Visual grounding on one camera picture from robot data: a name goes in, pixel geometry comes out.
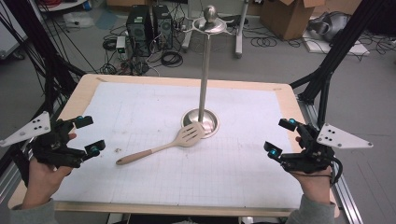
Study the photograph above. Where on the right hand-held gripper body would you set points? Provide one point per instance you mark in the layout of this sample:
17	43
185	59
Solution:
314	155

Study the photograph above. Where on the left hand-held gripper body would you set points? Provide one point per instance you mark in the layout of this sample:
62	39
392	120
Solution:
53	146

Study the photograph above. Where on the beige slotted spatula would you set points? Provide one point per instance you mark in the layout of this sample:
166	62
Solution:
189	136

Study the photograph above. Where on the steel utensil stand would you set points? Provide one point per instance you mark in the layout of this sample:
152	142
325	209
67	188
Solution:
204	77

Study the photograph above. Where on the person's right hand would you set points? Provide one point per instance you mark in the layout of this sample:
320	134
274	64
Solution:
314	186

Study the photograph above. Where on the person's left hand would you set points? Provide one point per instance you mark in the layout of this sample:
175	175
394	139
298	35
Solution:
43	183

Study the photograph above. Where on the small white power device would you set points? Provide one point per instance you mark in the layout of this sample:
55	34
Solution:
120	46

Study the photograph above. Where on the white grid mat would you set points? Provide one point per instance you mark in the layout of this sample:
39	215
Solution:
193	177

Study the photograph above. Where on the white metal floor stand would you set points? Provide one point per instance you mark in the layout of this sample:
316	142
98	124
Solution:
239	37

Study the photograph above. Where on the white flat board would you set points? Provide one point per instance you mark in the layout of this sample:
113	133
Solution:
358	49

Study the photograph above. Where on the brown cardboard box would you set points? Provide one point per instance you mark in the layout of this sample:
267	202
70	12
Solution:
286	18

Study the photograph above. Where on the grey bag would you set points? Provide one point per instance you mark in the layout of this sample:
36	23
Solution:
330	26

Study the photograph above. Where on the black computer tower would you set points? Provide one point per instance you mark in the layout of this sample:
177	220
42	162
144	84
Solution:
139	29
162	26

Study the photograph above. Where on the white cabinet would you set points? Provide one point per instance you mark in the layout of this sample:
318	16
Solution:
9	34

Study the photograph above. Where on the white round table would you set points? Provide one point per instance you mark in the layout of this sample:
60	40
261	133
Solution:
62	4

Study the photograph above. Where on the aluminium rail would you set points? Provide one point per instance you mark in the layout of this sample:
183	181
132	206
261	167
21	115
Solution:
348	199
9	186

